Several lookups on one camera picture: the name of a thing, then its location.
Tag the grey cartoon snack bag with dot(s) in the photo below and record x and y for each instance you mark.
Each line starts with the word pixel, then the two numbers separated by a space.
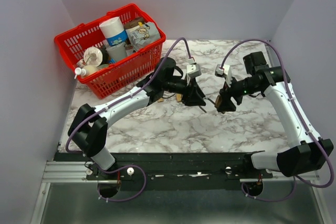
pixel 142 36

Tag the red plastic shopping basket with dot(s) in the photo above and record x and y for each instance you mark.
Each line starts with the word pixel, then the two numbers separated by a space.
pixel 73 43

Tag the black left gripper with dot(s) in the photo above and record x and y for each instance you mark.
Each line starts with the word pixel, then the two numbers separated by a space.
pixel 191 95

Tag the white pump lotion bottle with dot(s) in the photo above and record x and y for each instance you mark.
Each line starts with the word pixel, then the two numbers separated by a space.
pixel 85 71

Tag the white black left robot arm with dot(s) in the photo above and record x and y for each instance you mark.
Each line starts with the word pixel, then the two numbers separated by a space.
pixel 90 125

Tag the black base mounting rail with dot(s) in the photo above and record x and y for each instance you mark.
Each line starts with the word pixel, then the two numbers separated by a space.
pixel 177 171

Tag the brown chocolate package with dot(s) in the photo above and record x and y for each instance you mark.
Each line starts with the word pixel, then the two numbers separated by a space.
pixel 133 23

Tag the brass padlock long shackle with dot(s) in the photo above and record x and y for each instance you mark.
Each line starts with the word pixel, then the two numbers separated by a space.
pixel 178 98

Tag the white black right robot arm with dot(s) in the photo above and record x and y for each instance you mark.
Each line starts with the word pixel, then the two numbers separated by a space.
pixel 307 149

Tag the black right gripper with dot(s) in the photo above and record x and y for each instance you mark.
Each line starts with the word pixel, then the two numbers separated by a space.
pixel 226 93

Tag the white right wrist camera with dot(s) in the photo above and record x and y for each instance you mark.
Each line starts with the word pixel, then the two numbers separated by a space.
pixel 224 72

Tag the large brass padlock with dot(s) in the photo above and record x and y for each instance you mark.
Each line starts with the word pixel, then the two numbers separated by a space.
pixel 214 100

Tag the grey paper cup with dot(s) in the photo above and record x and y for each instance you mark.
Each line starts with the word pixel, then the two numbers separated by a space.
pixel 117 52

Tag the white paper towel roll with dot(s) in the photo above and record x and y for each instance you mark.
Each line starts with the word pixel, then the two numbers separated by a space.
pixel 113 31

